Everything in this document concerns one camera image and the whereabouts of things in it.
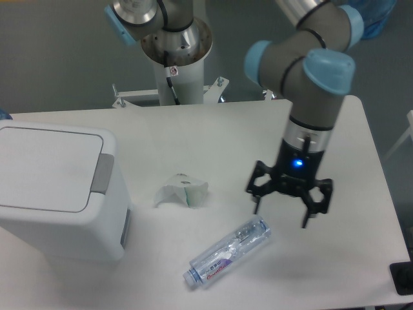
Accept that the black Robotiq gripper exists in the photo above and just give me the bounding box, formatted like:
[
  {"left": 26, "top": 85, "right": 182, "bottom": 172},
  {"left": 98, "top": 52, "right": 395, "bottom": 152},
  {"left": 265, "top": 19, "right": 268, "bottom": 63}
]
[{"left": 245, "top": 138, "right": 333, "bottom": 229}]

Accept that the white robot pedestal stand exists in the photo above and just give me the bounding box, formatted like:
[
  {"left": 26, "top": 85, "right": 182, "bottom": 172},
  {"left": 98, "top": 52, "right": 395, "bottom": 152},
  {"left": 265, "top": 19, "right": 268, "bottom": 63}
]
[{"left": 112, "top": 17, "right": 230, "bottom": 108}]

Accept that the black device at table edge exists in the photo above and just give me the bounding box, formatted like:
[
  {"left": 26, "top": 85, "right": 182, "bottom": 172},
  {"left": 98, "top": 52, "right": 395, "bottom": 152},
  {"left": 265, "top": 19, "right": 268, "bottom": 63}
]
[{"left": 389, "top": 262, "right": 412, "bottom": 296}]

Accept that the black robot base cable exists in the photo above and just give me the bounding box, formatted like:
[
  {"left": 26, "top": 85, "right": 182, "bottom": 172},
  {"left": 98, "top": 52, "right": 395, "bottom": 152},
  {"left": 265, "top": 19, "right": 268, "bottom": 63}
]
[{"left": 163, "top": 51, "right": 181, "bottom": 105}]

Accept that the blue object at left edge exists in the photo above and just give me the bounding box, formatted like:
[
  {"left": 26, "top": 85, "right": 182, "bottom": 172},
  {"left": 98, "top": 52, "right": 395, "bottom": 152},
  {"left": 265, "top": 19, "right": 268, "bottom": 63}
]
[{"left": 0, "top": 109, "right": 13, "bottom": 120}]

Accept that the blue plastic bag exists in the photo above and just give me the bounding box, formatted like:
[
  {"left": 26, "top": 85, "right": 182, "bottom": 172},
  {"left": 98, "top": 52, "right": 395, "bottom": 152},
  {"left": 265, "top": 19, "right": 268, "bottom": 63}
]
[{"left": 347, "top": 0, "right": 397, "bottom": 40}]

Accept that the white frame at right edge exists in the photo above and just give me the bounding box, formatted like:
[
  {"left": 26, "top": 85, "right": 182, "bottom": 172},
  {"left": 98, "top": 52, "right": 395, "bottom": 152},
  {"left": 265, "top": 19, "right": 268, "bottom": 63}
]
[{"left": 383, "top": 110, "right": 413, "bottom": 161}]

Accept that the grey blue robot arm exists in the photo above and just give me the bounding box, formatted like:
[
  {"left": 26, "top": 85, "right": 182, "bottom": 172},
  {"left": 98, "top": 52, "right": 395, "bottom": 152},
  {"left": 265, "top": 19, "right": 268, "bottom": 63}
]
[{"left": 105, "top": 1, "right": 364, "bottom": 218}]

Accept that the white push-button trash can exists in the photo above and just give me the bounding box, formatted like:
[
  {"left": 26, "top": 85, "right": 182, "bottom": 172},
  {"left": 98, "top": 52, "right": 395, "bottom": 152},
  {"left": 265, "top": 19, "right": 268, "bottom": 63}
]
[{"left": 1, "top": 120, "right": 132, "bottom": 261}]

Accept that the clear plastic water bottle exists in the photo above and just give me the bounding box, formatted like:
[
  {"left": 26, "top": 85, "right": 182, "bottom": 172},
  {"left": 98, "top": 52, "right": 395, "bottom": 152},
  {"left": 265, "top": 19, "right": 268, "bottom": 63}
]
[{"left": 183, "top": 215, "right": 271, "bottom": 289}]

